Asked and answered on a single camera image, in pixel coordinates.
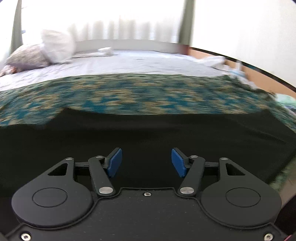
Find white pillow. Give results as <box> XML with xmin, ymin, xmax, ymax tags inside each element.
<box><xmin>42</xmin><ymin>30</ymin><xmax>76</xmax><ymax>64</ymax></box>

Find wooden bed frame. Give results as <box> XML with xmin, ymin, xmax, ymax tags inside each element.
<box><xmin>76</xmin><ymin>40</ymin><xmax>295</xmax><ymax>97</ymax></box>

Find white cloth pile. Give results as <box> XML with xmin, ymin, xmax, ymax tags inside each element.
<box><xmin>200</xmin><ymin>56</ymin><xmax>230</xmax><ymax>71</ymax></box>

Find white bed sheet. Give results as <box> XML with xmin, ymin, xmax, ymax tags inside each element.
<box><xmin>1</xmin><ymin>51</ymin><xmax>223</xmax><ymax>91</ymax></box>

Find teal patterned bedspread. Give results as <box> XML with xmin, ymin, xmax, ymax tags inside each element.
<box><xmin>0</xmin><ymin>73</ymin><xmax>296</xmax><ymax>193</ymax></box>

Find mint green cloth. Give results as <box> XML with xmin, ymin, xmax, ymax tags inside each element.
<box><xmin>275</xmin><ymin>93</ymin><xmax>296</xmax><ymax>112</ymax></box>

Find green curtain panel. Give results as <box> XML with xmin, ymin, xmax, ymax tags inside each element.
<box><xmin>10</xmin><ymin>0</ymin><xmax>23</xmax><ymax>53</ymax></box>
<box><xmin>178</xmin><ymin>0</ymin><xmax>195</xmax><ymax>45</ymax></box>

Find black pants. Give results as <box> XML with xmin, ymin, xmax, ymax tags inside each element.
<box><xmin>1</xmin><ymin>109</ymin><xmax>295</xmax><ymax>232</ymax></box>

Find green curtain left panel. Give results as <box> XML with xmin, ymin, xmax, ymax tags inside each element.
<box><xmin>10</xmin><ymin>0</ymin><xmax>23</xmax><ymax>53</ymax></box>

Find white sheer curtain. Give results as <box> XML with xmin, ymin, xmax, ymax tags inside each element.
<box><xmin>21</xmin><ymin>1</ymin><xmax>185</xmax><ymax>43</ymax></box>

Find green curtain right panel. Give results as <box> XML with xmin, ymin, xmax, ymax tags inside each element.
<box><xmin>178</xmin><ymin>0</ymin><xmax>195</xmax><ymax>45</ymax></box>

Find small white crumpled cloth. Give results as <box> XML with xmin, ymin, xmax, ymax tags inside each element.
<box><xmin>97</xmin><ymin>47</ymin><xmax>113</xmax><ymax>57</ymax></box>

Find grey patterned pillow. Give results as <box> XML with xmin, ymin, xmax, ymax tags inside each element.
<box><xmin>1</xmin><ymin>45</ymin><xmax>50</xmax><ymax>77</ymax></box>

